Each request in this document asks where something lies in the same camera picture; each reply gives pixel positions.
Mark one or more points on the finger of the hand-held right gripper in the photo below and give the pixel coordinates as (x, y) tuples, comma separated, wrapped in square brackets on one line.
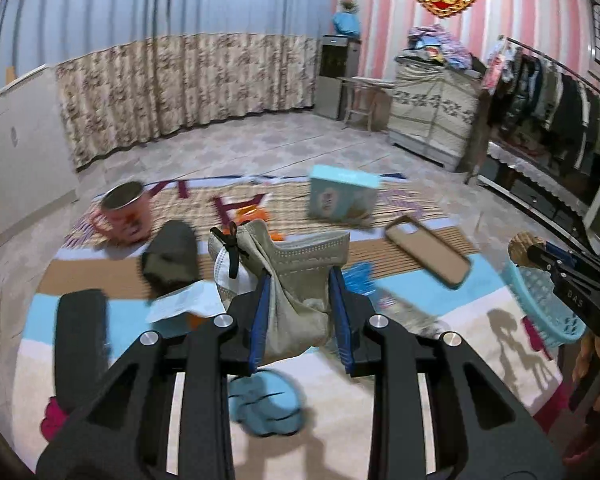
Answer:
[(542, 255)]

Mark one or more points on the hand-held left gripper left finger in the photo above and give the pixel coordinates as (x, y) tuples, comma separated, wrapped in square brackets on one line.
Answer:
[(261, 320)]

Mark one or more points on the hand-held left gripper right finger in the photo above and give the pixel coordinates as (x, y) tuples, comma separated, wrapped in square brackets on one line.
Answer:
[(339, 320)]

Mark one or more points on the tan round object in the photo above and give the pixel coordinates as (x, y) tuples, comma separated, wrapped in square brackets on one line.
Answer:
[(517, 250)]

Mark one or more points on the blue plastic basket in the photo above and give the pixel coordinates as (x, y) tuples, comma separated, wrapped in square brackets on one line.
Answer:
[(540, 300)]

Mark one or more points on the beige face mask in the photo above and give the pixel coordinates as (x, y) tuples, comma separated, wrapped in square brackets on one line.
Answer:
[(292, 270)]

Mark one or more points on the white face mask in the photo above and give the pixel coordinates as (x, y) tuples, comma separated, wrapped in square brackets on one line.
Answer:
[(224, 272)]

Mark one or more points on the clear plastic wrapper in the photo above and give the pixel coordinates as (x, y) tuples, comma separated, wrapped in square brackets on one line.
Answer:
[(407, 312)]

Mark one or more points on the low cabinet with lace cloth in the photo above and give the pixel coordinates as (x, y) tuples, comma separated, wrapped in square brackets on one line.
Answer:
[(535, 175)]

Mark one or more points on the light blue crumpled cloth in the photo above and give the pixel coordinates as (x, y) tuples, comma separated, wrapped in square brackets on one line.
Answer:
[(265, 402)]

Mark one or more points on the white paper packet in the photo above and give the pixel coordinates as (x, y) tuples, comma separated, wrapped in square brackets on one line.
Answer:
[(180, 302)]

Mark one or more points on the printed blanket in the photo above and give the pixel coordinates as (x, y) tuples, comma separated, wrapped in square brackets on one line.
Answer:
[(430, 360)]

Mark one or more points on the orange toy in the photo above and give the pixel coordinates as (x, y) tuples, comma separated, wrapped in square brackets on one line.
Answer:
[(255, 212)]

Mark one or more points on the beige phone case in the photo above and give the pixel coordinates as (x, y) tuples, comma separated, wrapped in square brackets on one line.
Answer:
[(427, 252)]

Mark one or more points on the teal cardboard box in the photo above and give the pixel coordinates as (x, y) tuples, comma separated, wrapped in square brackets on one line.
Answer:
[(340, 195)]

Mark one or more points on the row of hanging clothes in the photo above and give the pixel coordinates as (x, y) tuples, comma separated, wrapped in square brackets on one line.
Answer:
[(555, 100)]

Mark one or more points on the pink mug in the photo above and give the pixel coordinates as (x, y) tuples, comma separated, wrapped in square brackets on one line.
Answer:
[(125, 215)]

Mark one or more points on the cloth covered cabinet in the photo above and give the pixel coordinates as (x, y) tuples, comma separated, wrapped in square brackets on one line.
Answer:
[(430, 110)]

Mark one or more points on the pink hanging bag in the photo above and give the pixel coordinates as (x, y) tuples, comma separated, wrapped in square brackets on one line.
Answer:
[(500, 67)]

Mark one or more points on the metal clothes rack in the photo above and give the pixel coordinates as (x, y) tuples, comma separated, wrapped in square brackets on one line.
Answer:
[(555, 62)]

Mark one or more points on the small metal table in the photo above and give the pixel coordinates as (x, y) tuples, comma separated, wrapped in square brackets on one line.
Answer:
[(362, 95)]

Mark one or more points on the pile of folded clothes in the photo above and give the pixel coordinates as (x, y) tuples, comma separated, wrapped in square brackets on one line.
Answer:
[(440, 45)]

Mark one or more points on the floral curtain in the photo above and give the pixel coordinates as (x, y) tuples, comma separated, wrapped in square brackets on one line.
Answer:
[(180, 90)]

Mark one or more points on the grey water dispenser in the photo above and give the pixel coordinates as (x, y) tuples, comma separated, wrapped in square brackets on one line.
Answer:
[(335, 75)]

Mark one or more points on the white cabinet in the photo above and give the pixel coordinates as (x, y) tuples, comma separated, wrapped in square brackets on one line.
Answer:
[(25, 160)]

